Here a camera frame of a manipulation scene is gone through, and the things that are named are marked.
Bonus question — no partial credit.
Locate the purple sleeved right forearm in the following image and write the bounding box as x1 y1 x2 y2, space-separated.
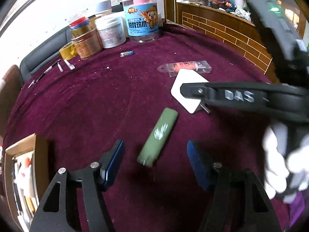
289 189 308 228

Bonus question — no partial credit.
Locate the small blue lighter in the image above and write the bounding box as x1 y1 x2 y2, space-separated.
120 51 134 57

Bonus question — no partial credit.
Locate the white power adapter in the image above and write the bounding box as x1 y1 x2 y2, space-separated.
171 69 208 114

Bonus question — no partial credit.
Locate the black pen far table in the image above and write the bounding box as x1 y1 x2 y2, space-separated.
28 59 60 88

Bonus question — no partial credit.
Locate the brown snack jar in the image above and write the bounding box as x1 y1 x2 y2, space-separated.
69 16 103 60

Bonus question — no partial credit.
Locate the brown fabric chair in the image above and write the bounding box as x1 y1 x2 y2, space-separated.
0 65 22 139

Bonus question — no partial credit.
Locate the maroon velvet tablecloth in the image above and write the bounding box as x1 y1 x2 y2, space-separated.
4 25 269 231

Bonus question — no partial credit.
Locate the blue label clear jar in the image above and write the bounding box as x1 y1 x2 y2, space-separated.
122 0 159 43

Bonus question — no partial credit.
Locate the wooden brick-pattern cabinet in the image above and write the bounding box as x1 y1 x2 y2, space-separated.
176 3 279 83

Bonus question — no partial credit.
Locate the green lighter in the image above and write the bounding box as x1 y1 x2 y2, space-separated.
137 108 178 168

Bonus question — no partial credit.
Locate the cardboard tray box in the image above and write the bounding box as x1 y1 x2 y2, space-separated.
4 134 50 231

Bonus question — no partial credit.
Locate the white plastic jar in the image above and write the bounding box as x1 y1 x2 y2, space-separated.
94 14 126 49

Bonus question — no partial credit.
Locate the black leather sofa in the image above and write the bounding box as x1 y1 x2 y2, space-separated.
19 26 72 83

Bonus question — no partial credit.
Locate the white gloved right hand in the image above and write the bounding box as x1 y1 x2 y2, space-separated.
262 122 308 200

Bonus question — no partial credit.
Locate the clear plastic red-label case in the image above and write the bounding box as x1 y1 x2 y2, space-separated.
157 60 212 77

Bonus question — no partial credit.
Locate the yellow tape roll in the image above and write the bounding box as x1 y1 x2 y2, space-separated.
59 41 77 61

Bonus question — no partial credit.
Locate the white stick far table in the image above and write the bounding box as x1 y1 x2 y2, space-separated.
64 59 75 70

